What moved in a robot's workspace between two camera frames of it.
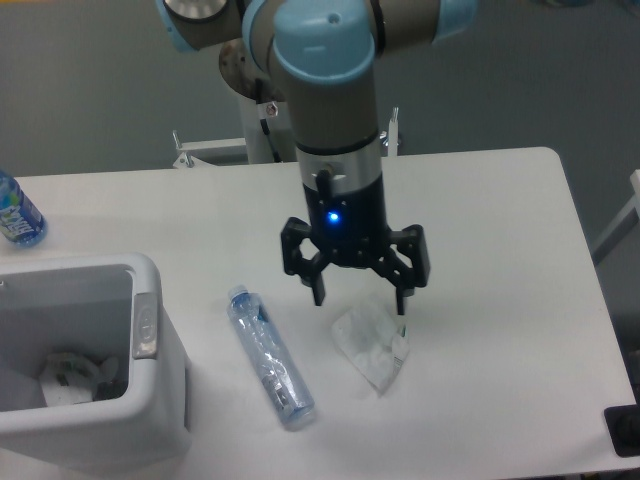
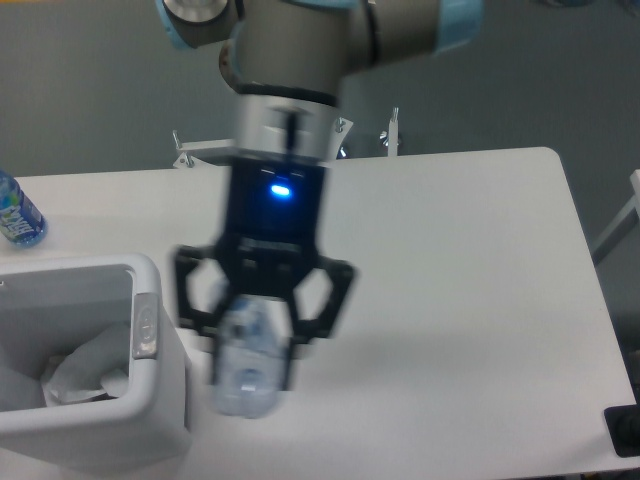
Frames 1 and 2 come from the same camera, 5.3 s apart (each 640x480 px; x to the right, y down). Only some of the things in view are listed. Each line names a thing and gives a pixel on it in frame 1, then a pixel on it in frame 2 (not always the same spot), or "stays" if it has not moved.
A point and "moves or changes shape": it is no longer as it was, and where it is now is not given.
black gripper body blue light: x=345 y=204 -> x=273 y=229
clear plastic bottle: x=271 y=356 moves or changes shape
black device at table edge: x=623 y=424 stays
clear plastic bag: x=374 y=343 -> x=77 y=376
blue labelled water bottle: x=22 y=223 stays
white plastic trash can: x=93 y=306 stays
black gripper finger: x=293 y=232 -> x=188 y=256
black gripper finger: x=411 y=242 -> x=340 y=275
